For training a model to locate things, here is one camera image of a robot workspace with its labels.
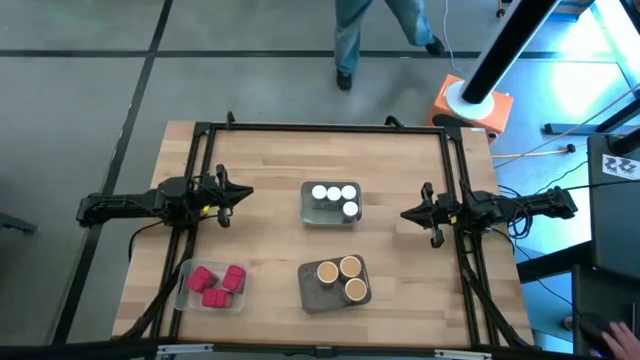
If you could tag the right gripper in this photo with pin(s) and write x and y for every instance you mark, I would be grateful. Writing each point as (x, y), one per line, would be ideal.
(447, 210)

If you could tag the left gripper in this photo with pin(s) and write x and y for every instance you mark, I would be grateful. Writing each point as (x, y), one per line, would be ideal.
(210, 195)

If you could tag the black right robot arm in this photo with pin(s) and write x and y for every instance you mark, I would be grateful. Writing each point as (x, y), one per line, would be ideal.
(525, 205)

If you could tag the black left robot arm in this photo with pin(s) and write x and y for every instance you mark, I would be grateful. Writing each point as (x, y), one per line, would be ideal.
(125, 202)

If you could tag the light grey plastic bin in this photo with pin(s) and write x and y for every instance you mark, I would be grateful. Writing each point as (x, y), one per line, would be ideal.
(320, 219)

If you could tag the white round disc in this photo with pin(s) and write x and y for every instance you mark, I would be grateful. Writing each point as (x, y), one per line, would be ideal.
(472, 112)

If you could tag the clear plastic bin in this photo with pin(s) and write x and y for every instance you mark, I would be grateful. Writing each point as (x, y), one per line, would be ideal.
(182, 300)

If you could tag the dark grey translucent bin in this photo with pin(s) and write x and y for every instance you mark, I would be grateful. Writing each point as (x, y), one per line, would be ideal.
(312, 297)

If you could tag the orange box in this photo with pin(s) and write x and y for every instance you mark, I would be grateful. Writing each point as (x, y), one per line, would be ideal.
(501, 107)

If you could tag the black floor beam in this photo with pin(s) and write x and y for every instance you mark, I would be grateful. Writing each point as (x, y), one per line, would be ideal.
(550, 262)

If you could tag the black stand foot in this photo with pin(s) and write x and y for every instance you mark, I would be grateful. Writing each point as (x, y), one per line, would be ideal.
(570, 129)

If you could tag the black box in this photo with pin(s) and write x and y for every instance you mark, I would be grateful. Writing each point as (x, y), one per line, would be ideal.
(600, 290)

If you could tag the black cabinet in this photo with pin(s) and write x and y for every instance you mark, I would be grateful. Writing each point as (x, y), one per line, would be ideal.
(615, 225)

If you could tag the person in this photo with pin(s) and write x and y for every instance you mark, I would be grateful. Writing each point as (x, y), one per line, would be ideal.
(350, 30)

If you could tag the black computer mouse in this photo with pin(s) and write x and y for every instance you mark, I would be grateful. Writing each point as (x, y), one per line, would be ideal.
(592, 327)

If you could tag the white printed sticker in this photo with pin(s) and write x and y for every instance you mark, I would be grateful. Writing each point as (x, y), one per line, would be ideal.
(620, 166)

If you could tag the black rig crossbar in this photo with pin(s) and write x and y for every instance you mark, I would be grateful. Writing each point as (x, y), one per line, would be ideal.
(100, 351)

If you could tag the person's hand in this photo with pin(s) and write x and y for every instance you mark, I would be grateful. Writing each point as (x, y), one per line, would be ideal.
(622, 342)

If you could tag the black aluminium table frame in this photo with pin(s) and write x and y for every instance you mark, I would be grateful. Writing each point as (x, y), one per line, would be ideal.
(325, 127)

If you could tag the silver mounting bracket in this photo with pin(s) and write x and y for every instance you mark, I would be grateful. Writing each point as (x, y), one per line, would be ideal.
(185, 349)
(465, 355)

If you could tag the grey floor bracket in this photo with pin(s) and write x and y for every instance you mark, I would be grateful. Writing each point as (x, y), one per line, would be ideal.
(15, 223)

